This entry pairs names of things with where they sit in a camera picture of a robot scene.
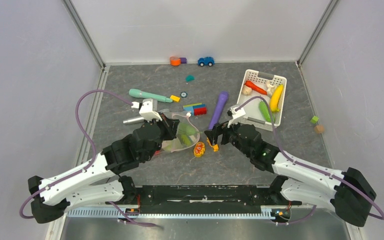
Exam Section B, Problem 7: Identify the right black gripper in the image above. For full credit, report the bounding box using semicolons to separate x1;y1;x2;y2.
203;116;252;158

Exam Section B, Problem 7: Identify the clear polka dot zip bag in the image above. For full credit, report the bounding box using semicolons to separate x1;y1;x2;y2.
154;111;201;156

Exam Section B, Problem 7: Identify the green toy cabbage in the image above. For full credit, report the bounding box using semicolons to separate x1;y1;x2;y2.
161;139;179;153

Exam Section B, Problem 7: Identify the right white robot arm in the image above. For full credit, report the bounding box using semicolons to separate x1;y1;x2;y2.
204;122;377;227

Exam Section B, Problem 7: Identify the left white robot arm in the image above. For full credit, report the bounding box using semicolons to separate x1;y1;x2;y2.
27;113;180;224

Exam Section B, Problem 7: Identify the silver toy microphone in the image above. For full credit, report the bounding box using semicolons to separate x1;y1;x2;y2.
123;108;170;126

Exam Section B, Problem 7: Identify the orange stepped brick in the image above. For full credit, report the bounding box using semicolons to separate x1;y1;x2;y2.
206;138;219;152

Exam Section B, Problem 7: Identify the short green toy gourd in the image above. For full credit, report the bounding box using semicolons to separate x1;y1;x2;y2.
258;101;272;123

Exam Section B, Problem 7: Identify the yellow small brick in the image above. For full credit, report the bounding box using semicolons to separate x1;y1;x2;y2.
170;95;181;103

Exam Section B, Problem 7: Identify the mint green toy microphone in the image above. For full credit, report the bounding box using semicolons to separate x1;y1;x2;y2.
128;88;173;103

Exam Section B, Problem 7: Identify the purple toy microphone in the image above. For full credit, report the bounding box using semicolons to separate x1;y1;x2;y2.
208;91;229;130

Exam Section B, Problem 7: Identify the orange round toy slice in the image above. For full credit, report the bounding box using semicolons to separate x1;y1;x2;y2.
193;142;206;158

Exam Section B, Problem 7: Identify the white toy garlic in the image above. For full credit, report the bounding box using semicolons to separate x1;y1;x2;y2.
241;85;253;96

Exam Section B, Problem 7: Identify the red toy chili pepper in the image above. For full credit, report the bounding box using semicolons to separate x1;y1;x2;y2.
244;80;268;96

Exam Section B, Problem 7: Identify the small round teal gear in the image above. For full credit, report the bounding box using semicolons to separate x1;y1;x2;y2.
180;91;188;98

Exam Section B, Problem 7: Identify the blue red green brick stack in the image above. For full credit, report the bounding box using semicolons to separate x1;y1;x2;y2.
183;103;207;116

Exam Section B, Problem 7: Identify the yellow toy banana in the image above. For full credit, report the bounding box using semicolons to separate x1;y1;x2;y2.
269;84;284;112

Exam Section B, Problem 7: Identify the white perforated plastic basket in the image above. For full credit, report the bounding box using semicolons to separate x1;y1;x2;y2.
236;69;287;131

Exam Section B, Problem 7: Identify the white toy mushroom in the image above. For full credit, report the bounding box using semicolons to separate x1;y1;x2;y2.
265;80;277;98

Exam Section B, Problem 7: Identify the teal small block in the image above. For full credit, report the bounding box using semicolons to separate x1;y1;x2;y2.
185;75;195;82

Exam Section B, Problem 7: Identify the small green cube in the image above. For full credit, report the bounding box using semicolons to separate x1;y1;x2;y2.
310;115;319;125

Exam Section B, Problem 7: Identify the tan wooden cube right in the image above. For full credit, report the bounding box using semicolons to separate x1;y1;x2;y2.
314;124;325;134

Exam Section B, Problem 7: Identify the orange and purple block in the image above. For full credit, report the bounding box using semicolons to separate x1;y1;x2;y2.
169;56;188;67

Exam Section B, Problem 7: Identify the blue toy car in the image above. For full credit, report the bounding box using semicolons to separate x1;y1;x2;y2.
197;56;215;67

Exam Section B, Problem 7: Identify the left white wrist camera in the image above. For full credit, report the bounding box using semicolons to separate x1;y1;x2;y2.
131;98;163;122

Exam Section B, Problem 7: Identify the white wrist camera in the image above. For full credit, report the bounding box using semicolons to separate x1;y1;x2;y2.
131;98;163;122
227;104;246;128

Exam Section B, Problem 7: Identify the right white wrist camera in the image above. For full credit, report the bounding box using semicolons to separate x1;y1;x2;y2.
227;104;246;128

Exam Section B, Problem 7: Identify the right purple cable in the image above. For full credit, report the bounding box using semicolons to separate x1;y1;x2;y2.
235;95;384;226

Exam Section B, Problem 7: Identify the purple cable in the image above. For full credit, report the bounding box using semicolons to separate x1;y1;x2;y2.
19;89;156;229
235;95;384;226

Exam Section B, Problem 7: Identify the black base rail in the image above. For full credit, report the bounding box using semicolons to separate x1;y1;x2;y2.
116;185;302;215

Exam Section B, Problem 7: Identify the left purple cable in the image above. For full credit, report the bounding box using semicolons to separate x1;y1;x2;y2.
19;89;156;229

